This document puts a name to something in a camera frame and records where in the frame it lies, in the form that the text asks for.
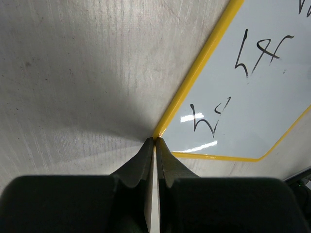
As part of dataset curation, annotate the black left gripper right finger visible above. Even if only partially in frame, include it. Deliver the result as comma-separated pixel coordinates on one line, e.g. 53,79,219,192
156,137,202,233

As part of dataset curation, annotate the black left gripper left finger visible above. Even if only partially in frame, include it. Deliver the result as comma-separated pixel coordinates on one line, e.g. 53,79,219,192
109,137,154,233

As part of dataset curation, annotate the yellow framed small whiteboard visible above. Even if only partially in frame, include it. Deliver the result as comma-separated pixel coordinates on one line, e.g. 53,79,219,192
154,0,311,162

